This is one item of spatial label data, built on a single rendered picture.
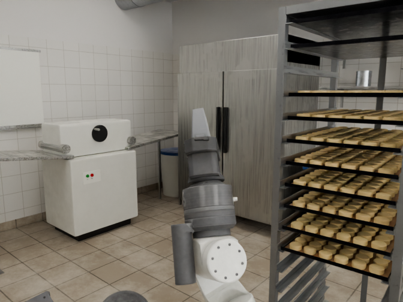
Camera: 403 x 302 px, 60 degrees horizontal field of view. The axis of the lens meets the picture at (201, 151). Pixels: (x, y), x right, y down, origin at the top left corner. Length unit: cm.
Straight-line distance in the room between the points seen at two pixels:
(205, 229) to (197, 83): 355
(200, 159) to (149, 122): 474
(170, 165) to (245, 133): 167
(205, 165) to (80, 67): 416
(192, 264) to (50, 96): 400
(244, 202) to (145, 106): 225
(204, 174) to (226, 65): 332
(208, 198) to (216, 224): 4
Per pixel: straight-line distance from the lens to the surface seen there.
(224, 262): 55
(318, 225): 153
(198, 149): 57
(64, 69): 457
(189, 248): 59
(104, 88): 484
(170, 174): 505
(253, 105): 361
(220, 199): 58
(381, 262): 152
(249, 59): 370
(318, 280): 212
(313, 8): 138
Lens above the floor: 150
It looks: 10 degrees down
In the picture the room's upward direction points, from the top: straight up
